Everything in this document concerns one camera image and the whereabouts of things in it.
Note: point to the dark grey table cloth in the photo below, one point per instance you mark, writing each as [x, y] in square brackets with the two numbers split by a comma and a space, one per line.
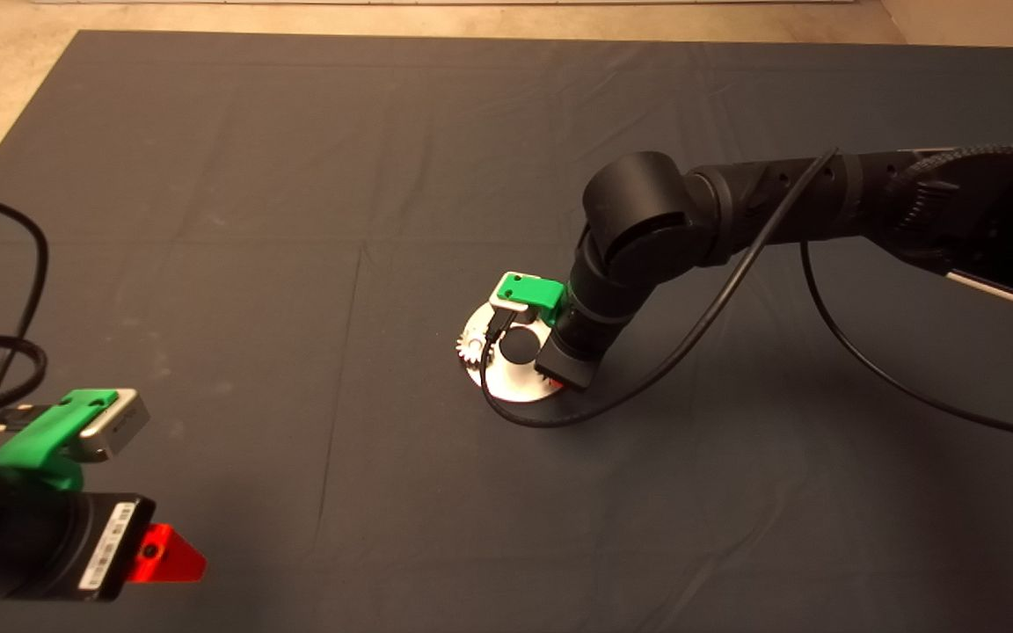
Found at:
[295, 176]

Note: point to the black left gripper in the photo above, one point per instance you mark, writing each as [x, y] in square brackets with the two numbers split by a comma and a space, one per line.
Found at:
[115, 547]

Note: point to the round metal carrier plate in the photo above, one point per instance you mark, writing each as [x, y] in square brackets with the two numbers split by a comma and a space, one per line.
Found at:
[515, 387]

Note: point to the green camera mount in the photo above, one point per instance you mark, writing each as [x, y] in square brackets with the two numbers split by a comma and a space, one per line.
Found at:
[537, 294]
[32, 446]

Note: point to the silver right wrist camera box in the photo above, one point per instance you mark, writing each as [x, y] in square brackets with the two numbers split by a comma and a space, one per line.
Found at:
[499, 299]

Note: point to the green right camera mount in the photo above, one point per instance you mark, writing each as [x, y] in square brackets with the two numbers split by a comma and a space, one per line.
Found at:
[537, 294]

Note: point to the green left camera mount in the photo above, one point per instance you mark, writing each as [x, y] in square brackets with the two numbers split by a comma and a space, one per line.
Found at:
[32, 446]

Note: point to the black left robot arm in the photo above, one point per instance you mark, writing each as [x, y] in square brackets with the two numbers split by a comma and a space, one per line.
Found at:
[5, 536]

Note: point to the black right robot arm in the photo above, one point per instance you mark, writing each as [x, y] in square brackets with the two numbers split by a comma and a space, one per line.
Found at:
[647, 220]

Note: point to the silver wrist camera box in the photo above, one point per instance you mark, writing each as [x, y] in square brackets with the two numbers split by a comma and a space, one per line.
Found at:
[115, 424]
[499, 299]

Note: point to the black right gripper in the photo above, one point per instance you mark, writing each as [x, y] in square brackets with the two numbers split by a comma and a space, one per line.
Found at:
[572, 365]

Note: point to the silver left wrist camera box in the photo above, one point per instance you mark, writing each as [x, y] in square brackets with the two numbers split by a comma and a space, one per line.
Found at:
[115, 424]

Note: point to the steel planetary gear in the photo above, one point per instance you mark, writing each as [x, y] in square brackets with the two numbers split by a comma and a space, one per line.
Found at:
[469, 352]

